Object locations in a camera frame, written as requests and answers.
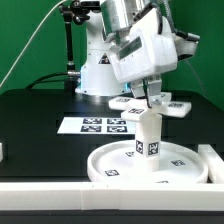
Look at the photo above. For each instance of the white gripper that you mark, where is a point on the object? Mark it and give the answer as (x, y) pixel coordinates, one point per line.
(149, 53)

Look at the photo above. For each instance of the white cross-shaped table base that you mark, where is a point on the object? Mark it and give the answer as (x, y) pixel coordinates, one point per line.
(136, 109)

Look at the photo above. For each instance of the white round table top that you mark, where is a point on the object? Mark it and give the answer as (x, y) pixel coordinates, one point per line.
(119, 162)

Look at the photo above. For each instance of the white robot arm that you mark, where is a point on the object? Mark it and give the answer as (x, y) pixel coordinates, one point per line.
(108, 32)

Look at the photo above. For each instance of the white marker sheet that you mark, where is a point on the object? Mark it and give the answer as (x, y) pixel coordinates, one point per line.
(95, 125)

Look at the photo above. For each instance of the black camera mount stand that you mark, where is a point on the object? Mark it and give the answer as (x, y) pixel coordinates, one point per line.
(71, 40)

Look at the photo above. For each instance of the white right fence rail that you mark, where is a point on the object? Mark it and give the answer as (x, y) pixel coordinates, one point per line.
(214, 161)

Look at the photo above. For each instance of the white fence rail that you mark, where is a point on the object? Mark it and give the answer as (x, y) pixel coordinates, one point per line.
(101, 196)
(214, 161)

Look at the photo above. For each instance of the white front fence rail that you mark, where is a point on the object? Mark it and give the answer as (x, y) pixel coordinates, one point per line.
(101, 196)

